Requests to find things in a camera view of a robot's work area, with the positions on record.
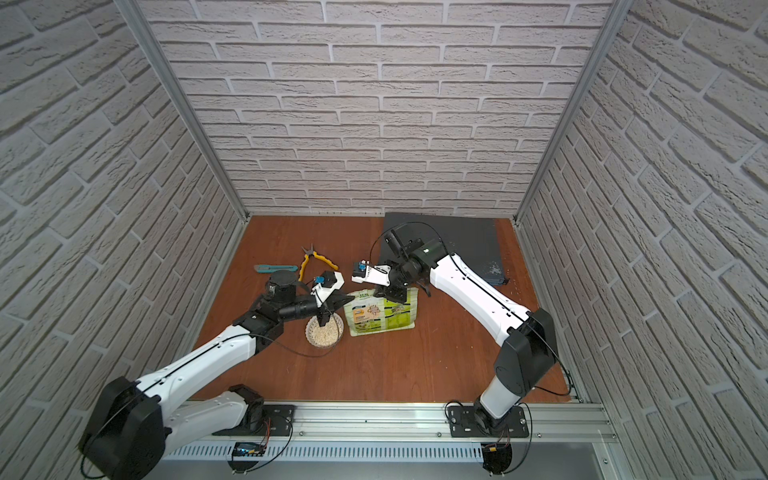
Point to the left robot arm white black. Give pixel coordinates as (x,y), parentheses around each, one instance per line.
(135,423)

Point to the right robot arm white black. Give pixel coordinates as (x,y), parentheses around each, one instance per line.
(527,338)

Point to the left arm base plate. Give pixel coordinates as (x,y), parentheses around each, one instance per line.
(269,419)

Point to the green oats bag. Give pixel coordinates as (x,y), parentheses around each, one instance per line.
(368,314)

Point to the dark grey network switch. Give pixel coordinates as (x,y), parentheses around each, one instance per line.
(473,239)

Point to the controller board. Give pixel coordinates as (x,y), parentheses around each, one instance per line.
(496,457)
(245,457)

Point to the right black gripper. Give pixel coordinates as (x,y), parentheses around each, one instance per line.
(395,281)

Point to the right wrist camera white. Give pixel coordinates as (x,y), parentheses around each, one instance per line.
(365,272)

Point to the left controller board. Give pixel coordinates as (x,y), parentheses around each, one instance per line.
(245,457)

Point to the yellow handled pliers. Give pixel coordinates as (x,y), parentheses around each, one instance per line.
(311,253)

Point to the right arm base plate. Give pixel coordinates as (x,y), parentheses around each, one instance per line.
(471,421)

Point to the teal handled tool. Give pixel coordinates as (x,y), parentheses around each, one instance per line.
(269,269)

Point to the left aluminium frame post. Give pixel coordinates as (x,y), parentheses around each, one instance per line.
(141,29)

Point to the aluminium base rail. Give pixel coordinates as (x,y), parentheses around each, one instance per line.
(325,422)

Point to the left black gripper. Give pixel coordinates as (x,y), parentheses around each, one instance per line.
(324,303)

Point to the right aluminium frame post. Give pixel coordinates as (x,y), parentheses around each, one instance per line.
(614,20)

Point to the white lattice breakfast bowl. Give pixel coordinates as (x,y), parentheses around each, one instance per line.
(326,336)

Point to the aluminium frame post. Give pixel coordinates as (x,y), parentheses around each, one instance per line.
(614,20)
(141,29)

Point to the right controller board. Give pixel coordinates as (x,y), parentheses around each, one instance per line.
(496,457)

